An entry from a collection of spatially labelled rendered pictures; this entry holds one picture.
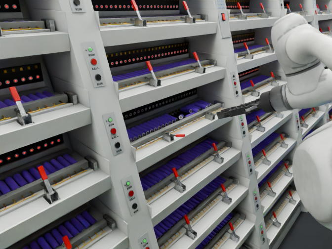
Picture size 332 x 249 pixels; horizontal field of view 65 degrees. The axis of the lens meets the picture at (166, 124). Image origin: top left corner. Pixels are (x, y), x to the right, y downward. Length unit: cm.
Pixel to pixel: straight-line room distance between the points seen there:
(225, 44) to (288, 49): 48
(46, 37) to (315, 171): 63
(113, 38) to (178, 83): 29
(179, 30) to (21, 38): 56
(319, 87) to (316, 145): 57
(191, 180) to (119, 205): 36
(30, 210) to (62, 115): 24
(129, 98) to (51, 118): 24
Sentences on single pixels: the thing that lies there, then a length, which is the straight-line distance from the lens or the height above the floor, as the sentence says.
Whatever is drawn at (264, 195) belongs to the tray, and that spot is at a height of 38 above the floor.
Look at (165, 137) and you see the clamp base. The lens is 94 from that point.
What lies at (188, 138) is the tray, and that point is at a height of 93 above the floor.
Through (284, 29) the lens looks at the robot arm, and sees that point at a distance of 86.
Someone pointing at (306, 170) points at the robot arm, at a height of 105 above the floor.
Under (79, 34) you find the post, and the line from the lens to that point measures 77.
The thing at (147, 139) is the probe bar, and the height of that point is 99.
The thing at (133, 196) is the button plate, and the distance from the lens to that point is 84.
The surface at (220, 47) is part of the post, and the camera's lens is 124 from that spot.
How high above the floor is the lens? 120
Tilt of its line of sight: 11 degrees down
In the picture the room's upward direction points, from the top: 14 degrees counter-clockwise
